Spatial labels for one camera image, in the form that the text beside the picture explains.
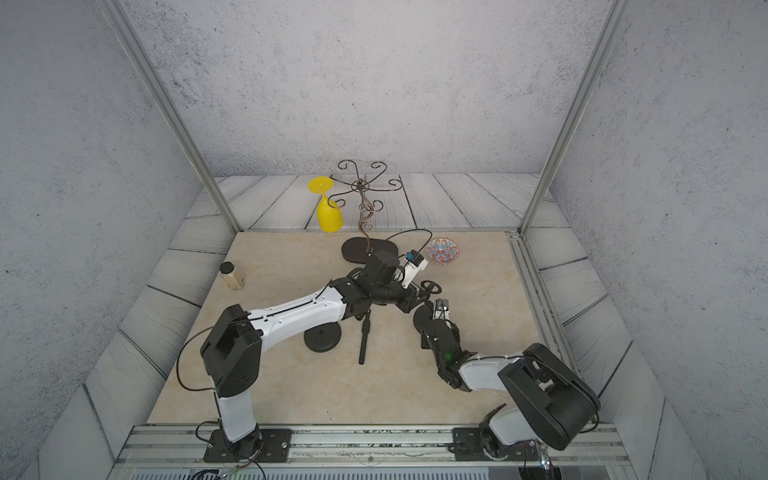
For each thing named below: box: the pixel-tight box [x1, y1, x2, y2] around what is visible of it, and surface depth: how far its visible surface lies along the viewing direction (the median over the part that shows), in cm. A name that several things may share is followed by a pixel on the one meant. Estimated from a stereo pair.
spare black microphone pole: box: [358, 309, 371, 365], surface depth 93 cm
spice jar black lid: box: [219, 261, 235, 274], surface depth 100 cm
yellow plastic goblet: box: [308, 176, 343, 233], surface depth 96 cm
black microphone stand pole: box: [420, 280, 442, 294], surface depth 82 cm
